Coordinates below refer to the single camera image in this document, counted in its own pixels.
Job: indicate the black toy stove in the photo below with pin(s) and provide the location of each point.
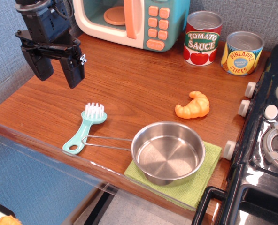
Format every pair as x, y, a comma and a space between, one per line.
251, 195

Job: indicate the teal brush with white bristles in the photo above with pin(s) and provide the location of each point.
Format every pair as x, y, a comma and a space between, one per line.
93, 114

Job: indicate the tomato sauce can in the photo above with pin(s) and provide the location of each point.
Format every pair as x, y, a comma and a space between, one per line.
202, 36

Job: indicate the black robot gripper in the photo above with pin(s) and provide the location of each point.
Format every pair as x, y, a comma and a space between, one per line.
48, 23

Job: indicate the pineapple slices can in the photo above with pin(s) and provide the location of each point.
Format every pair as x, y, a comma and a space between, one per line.
241, 53

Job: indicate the teal and cream toy microwave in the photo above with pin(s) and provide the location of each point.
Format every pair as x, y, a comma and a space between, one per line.
153, 25

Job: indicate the green cloth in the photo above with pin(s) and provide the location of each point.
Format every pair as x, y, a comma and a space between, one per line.
189, 194

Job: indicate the steel pan with wire handle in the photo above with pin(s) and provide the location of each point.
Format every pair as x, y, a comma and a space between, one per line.
167, 153

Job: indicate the orange fuzzy object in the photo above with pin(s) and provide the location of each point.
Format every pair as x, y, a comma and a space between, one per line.
9, 220

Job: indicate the orange plastic croissant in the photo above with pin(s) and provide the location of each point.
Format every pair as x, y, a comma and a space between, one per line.
198, 107

